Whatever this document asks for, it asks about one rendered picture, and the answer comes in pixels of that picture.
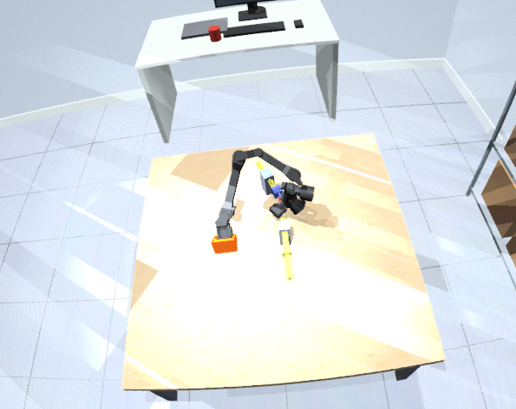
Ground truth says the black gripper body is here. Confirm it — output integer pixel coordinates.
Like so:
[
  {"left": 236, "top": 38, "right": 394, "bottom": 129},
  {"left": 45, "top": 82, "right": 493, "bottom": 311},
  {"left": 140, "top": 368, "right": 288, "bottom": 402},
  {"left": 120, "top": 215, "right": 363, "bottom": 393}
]
[{"left": 269, "top": 192, "right": 298, "bottom": 218}]

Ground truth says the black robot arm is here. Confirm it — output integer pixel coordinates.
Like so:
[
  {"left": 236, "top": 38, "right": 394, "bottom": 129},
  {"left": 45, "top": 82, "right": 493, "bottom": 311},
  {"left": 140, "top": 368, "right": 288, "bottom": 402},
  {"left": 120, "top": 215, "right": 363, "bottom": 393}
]
[{"left": 214, "top": 147, "right": 314, "bottom": 240}]

